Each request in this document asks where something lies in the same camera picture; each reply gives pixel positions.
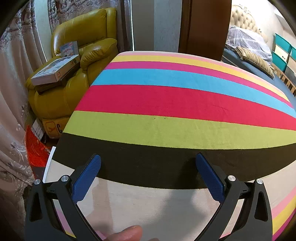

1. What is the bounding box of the person's left hand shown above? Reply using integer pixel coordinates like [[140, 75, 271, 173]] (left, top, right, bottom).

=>
[[105, 225, 142, 241]]

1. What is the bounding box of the beige storage drawer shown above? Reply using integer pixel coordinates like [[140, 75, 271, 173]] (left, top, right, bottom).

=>
[[274, 45, 289, 62]]

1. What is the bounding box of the flat game box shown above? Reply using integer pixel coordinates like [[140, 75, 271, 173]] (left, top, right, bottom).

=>
[[31, 55, 80, 86]]

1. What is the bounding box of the lilac striped duvet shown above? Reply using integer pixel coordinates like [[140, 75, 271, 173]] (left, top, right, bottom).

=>
[[225, 25, 273, 65]]

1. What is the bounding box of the red plastic bag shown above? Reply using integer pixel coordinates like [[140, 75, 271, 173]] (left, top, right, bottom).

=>
[[25, 126, 51, 167]]

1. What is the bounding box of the small upright picture box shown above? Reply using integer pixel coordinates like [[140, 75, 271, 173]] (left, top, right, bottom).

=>
[[60, 41, 79, 57]]

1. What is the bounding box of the gold striped pillow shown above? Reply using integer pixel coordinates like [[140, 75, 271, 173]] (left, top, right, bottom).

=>
[[235, 46, 274, 79]]

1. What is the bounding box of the cardboard box under chair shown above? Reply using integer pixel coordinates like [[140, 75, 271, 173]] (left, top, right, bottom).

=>
[[42, 116, 70, 138]]

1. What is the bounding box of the beige tufted headboard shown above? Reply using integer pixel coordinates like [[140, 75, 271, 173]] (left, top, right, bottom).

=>
[[229, 5, 268, 43]]

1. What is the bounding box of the yellow leather armchair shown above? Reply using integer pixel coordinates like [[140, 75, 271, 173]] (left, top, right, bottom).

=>
[[25, 8, 118, 120]]

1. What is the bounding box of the teal storage bin top-left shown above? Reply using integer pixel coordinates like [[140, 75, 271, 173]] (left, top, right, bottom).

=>
[[274, 33, 292, 54]]

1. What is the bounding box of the bed with blue sheet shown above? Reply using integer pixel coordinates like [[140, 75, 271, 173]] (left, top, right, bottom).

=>
[[221, 48, 296, 108]]

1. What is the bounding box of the dark wooden door panel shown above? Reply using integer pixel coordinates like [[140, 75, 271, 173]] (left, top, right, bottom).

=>
[[178, 0, 232, 61]]

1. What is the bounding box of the teal storage bin top-right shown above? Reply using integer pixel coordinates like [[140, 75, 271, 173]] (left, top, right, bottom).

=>
[[290, 47, 296, 61]]

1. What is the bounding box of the beige lace curtain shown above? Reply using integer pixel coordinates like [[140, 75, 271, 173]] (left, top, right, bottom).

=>
[[1, 1, 129, 238]]

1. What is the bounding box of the striped colourful tablecloth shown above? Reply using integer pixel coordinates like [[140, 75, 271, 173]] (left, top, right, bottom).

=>
[[45, 51, 295, 240]]

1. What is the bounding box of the wooden crib rail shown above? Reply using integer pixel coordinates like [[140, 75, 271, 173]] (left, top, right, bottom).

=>
[[271, 63, 296, 96]]

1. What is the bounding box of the teal storage bin lower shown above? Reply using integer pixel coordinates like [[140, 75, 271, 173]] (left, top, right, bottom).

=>
[[272, 51, 287, 72]]

